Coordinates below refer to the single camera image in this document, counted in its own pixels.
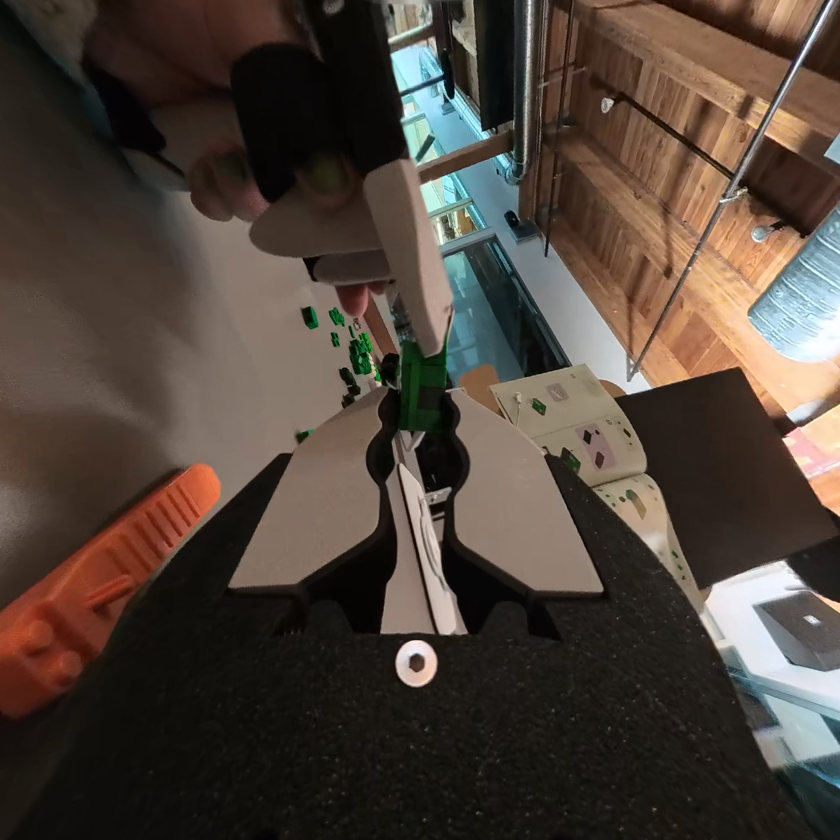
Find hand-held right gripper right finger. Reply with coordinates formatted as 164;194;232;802
441;387;605;602

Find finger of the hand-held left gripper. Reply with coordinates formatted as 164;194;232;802
361;159;456;360

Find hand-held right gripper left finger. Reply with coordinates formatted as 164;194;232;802
227;386;401;598

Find green and white lego assembly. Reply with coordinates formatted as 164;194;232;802
397;341;454;434

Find lego instruction book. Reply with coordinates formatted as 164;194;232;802
489;364;710;611

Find pile of bright green lego pieces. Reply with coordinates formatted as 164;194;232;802
301;305;386;388

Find person's left hand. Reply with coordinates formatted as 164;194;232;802
85;0;391;317

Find white book stand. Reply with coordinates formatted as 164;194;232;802
392;366;503;636

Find black backdrop panel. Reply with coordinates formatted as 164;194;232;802
613;367;840;592

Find orange brick separator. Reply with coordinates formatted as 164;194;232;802
0;462;223;719

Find silver air duct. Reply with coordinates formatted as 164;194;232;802
511;0;550;186

